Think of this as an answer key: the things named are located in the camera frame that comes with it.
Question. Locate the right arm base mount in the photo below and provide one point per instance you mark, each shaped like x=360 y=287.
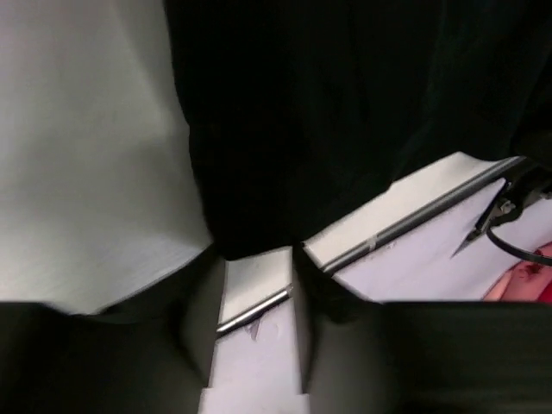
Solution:
x=528 y=184

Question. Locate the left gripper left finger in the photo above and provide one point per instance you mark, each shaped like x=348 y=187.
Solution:
x=150 y=353

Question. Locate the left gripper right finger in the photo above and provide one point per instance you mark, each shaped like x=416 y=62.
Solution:
x=359 y=356

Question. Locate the black t-shirt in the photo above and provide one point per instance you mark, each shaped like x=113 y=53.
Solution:
x=300 y=112

